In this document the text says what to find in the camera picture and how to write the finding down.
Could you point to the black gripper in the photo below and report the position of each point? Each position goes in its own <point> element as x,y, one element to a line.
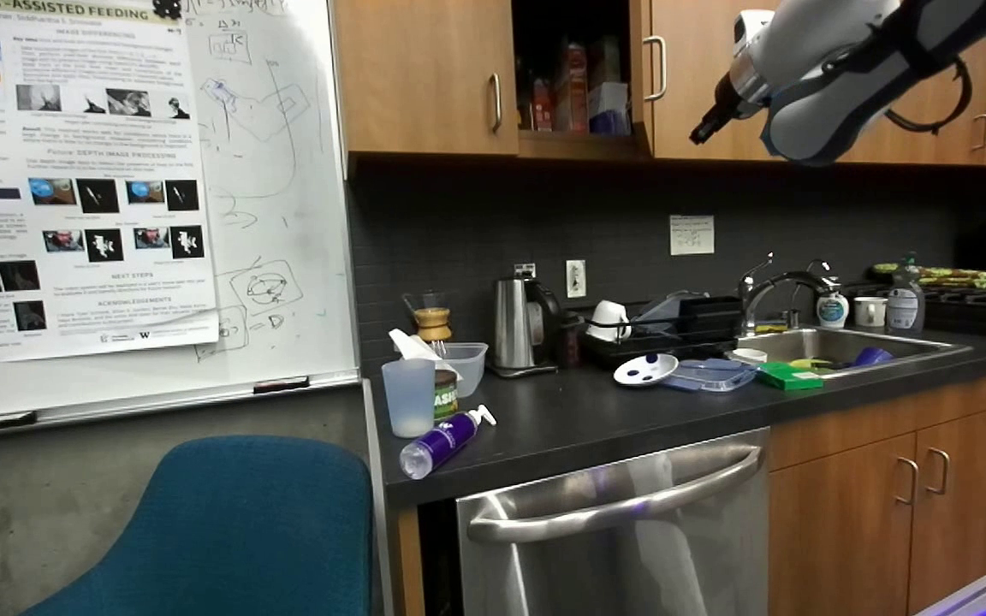
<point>744,84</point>

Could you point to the white grey Franka robot arm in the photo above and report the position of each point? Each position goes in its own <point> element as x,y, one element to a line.
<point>837,71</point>

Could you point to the wooden cabinet shelf board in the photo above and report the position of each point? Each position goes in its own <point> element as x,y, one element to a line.
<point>579,149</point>

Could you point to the purple white box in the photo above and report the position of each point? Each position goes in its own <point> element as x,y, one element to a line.
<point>607,109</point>

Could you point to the yellow box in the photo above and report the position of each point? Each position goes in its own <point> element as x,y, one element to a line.
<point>603,58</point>

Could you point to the tall orange red box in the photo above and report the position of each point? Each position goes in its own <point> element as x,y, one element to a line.
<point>568,90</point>

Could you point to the dark curved faucet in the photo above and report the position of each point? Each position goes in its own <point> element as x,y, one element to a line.
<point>779,283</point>

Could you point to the small red box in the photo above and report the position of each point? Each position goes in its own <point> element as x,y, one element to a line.
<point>538,106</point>

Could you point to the black dish rack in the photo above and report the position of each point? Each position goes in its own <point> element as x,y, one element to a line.
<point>704,324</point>

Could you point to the white power outlet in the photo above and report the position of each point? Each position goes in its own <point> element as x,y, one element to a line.
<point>577,278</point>

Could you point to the round soap dispenser blue label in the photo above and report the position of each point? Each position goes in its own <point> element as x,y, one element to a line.
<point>833,308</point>

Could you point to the white mug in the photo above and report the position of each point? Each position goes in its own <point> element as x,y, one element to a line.
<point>869,311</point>

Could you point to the blue plastic lid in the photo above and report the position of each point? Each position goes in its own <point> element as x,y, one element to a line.
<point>708,379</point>

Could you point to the stainless steel sink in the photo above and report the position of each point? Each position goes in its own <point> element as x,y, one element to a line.
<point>837,347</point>

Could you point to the white round plate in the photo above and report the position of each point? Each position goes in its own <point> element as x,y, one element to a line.
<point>646,371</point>

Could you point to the black mug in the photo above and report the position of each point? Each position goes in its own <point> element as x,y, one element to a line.
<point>565,340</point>

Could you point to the clear dish soap bottle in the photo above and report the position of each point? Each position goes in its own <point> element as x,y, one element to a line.
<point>905,303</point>

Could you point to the green sponge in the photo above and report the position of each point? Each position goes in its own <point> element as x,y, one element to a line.
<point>788,379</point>

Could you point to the yellow green package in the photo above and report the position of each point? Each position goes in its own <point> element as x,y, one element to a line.
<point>944,274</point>

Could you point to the stainless steel kettle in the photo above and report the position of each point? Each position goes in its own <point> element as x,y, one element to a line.
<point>510,326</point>

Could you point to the purple item in sink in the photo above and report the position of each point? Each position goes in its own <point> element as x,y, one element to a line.
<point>873,356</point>

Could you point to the black countertop appliance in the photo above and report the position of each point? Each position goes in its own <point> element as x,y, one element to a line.
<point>972,311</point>

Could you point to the glass carafe with wooden collar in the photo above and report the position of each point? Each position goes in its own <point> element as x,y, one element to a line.
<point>431,324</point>

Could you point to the clear plastic container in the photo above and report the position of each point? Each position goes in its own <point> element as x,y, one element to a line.
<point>465,367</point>

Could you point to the wooden drawer front panel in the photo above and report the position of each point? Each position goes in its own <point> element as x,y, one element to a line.
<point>892,422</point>

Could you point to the white paper tissue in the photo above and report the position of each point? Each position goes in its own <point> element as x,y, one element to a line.
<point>408,347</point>

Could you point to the green jar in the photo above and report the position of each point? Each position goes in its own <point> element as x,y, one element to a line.
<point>445,400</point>

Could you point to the translucent plastic cup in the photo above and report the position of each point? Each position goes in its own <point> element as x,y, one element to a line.
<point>408,397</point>

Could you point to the purple spray bottle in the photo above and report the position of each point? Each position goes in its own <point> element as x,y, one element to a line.
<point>443,447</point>

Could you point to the stainless steel dishwasher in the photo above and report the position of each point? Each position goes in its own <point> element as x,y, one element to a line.
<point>632,558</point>

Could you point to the white whiteboard with drawings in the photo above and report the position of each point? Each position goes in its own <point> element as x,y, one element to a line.
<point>275,227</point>

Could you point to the black flower magnet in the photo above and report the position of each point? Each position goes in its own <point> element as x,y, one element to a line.
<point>165,8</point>

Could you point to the blue upholstered chair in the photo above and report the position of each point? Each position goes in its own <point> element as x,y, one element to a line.
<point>242,536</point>

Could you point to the research poster with photos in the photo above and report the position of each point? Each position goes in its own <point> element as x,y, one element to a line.
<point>68,137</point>

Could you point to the white switch plate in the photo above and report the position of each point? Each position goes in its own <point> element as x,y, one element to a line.
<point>692,233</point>

